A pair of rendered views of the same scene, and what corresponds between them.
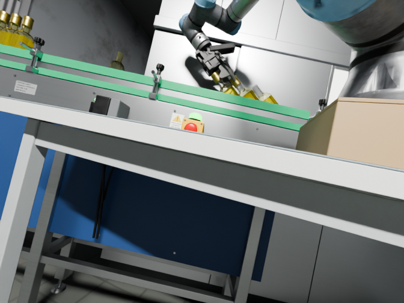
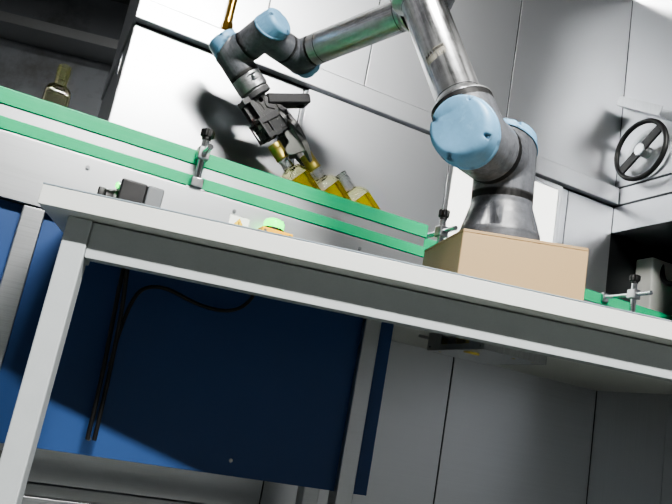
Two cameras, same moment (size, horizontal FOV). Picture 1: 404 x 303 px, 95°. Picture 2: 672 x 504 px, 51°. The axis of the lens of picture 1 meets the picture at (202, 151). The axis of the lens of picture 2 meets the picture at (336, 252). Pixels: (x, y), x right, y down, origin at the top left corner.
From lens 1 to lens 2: 0.94 m
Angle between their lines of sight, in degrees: 27
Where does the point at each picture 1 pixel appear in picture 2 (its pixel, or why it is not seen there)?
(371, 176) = (484, 287)
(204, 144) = (361, 262)
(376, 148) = (487, 268)
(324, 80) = (441, 169)
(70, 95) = (39, 168)
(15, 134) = not seen: outside the picture
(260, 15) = not seen: hidden behind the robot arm
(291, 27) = (389, 67)
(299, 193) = (436, 308)
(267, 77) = (354, 154)
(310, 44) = (419, 102)
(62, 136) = (141, 246)
